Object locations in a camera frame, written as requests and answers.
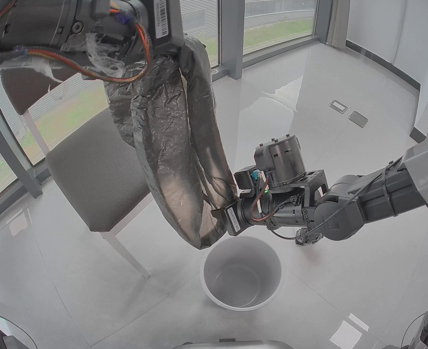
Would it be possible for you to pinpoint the grey chair with white legs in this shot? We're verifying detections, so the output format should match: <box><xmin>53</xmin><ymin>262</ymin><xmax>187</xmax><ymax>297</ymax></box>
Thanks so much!
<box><xmin>0</xmin><ymin>66</ymin><xmax>156</xmax><ymax>279</ymax></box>

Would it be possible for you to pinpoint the white curtain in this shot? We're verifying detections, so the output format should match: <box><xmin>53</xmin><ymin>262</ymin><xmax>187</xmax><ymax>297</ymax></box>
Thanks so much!
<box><xmin>326</xmin><ymin>0</ymin><xmax>352</xmax><ymax>49</ymax></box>

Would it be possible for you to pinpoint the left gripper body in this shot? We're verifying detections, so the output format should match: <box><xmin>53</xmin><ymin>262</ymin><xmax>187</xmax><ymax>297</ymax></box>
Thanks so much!
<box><xmin>0</xmin><ymin>0</ymin><xmax>186</xmax><ymax>70</ymax></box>

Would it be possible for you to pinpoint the crumpled black plastic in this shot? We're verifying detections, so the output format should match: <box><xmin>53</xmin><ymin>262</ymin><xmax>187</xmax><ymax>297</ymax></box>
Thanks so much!
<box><xmin>295</xmin><ymin>227</ymin><xmax>323</xmax><ymax>247</ymax></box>

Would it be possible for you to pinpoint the white trash bin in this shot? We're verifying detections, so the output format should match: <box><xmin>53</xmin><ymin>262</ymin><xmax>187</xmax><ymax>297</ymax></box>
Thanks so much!
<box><xmin>200</xmin><ymin>236</ymin><xmax>283</xmax><ymax>310</ymax></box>

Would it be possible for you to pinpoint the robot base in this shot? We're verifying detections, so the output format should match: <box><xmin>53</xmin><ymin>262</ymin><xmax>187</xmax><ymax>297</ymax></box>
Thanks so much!
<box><xmin>170</xmin><ymin>337</ymin><xmax>291</xmax><ymax>349</ymax></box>

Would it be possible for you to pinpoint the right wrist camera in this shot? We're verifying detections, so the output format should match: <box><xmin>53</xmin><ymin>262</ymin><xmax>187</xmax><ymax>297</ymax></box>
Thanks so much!
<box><xmin>234</xmin><ymin>165</ymin><xmax>260</xmax><ymax>200</ymax></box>

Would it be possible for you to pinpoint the black plastic bag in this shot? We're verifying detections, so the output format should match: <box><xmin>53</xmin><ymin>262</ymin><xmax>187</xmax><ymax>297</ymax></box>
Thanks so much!
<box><xmin>103</xmin><ymin>33</ymin><xmax>238</xmax><ymax>251</ymax></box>

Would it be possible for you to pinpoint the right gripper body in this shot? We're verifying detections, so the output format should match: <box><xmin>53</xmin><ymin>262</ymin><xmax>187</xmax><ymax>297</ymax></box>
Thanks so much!
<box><xmin>224</xmin><ymin>194</ymin><xmax>305</xmax><ymax>238</ymax></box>

